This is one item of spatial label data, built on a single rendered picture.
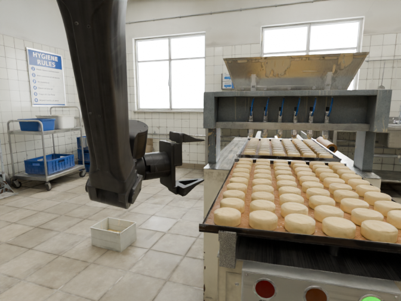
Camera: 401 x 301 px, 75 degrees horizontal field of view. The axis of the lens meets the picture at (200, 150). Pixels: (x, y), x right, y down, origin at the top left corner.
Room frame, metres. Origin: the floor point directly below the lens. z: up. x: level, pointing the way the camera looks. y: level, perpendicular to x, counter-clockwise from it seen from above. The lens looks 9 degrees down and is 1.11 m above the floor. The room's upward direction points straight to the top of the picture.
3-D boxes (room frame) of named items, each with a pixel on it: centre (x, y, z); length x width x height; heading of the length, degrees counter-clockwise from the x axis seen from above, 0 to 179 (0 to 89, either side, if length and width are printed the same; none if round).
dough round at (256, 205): (0.50, -0.13, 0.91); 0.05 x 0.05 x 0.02
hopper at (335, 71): (1.24, -0.40, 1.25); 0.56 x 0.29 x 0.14; 76
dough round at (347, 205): (0.51, -0.32, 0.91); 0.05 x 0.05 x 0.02
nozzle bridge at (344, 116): (1.24, -0.40, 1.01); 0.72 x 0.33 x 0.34; 76
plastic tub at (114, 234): (2.04, 0.72, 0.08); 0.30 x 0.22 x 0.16; 69
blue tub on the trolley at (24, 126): (3.61, 2.24, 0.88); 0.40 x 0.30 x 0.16; 75
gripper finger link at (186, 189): (0.60, 0.03, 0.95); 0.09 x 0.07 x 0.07; 122
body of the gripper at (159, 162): (0.56, 0.09, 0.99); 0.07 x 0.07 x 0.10; 32
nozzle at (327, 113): (1.08, -0.52, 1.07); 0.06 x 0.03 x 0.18; 166
